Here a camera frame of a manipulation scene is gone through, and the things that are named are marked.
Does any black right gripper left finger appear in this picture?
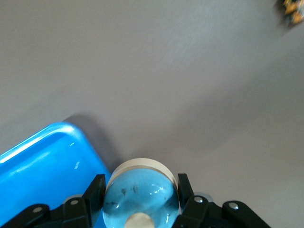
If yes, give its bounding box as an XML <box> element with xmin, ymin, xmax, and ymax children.
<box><xmin>0</xmin><ymin>174</ymin><xmax>106</xmax><ymax>228</ymax></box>

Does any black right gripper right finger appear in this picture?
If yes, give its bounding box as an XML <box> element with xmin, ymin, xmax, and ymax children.
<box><xmin>174</xmin><ymin>173</ymin><xmax>271</xmax><ymax>228</ymax></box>

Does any blue bell with beige base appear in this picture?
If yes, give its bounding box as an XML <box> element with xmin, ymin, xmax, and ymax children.
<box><xmin>103</xmin><ymin>158</ymin><xmax>182</xmax><ymax>228</ymax></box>

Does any blue plastic tray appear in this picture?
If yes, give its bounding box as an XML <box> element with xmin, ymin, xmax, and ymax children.
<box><xmin>0</xmin><ymin>122</ymin><xmax>112</xmax><ymax>228</ymax></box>

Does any red yellow pushbutton switch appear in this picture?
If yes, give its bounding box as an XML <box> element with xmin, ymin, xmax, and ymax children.
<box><xmin>276</xmin><ymin>0</ymin><xmax>304</xmax><ymax>27</ymax></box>

